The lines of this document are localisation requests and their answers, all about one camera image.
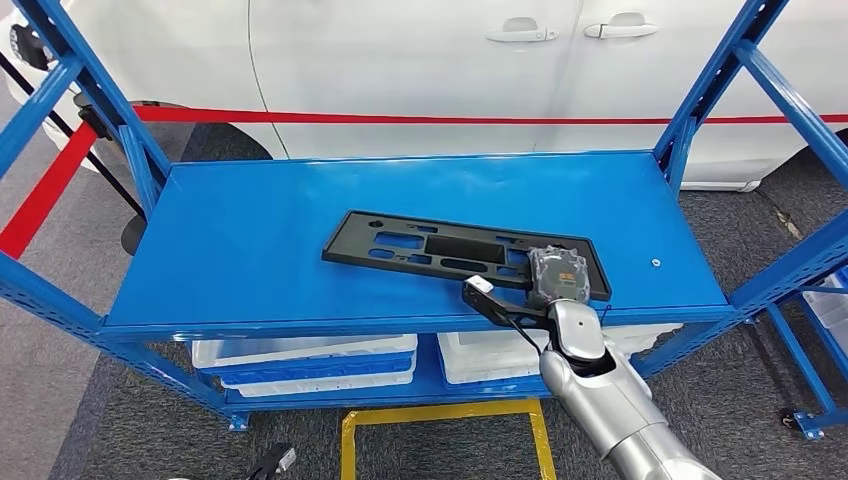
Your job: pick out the large blue metal shelf rack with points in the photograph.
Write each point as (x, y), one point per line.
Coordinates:
(265, 252)

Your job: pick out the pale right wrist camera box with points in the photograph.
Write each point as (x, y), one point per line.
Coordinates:
(478, 285)

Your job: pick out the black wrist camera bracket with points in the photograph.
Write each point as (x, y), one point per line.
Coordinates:
(503, 310)

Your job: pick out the long red barrier belt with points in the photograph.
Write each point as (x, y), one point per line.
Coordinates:
(397, 119)

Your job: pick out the white car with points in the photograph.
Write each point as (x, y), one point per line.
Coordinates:
(397, 60)

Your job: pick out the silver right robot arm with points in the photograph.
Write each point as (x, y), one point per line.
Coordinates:
(616, 411)

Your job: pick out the black plastic plate bracket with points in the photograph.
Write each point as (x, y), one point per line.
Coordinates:
(344, 245)

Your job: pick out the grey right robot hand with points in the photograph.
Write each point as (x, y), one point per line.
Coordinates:
(560, 278)

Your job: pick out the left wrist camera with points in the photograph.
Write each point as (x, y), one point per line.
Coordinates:
(275, 460)

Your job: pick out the short red barrier belt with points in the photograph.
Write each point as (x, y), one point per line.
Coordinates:
(40, 199)

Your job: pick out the black barrier stanchion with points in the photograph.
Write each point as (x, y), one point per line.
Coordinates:
(91, 117)

